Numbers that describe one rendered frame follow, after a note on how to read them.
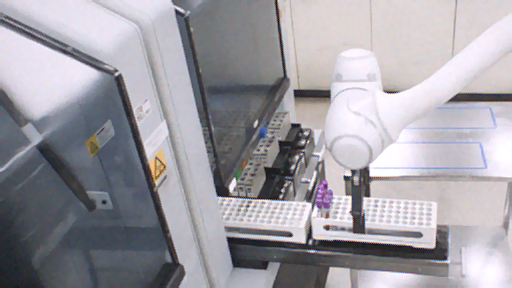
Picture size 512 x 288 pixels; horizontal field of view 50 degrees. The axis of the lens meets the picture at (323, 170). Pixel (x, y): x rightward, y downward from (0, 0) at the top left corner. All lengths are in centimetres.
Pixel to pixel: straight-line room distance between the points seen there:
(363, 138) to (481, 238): 133
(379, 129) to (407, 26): 258
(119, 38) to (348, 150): 42
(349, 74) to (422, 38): 247
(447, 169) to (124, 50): 99
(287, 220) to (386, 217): 25
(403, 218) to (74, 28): 81
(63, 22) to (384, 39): 280
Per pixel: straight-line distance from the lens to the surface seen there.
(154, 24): 103
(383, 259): 133
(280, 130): 173
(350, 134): 94
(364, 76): 109
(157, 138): 103
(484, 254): 214
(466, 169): 161
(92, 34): 93
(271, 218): 139
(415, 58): 359
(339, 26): 358
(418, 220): 131
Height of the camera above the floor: 172
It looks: 34 degrees down
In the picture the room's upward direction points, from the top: 5 degrees counter-clockwise
